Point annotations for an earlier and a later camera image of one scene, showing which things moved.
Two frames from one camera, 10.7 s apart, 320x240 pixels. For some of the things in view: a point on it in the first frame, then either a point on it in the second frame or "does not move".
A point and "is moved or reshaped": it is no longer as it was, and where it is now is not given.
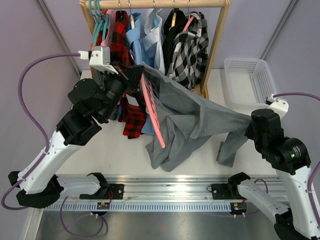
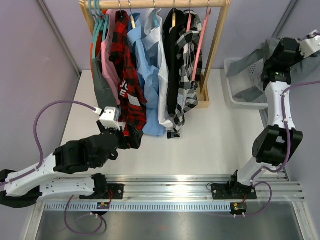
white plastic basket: (248, 82) does not move
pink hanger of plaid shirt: (190, 19) is moved or reshaped
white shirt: (154, 34) does not move
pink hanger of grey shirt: (153, 107) -> (209, 13)
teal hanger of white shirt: (154, 14) does not move
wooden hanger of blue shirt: (132, 21) does not move
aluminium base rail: (168, 193) does not move
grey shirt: (185, 118) -> (306, 70)
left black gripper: (131, 74) -> (133, 141)
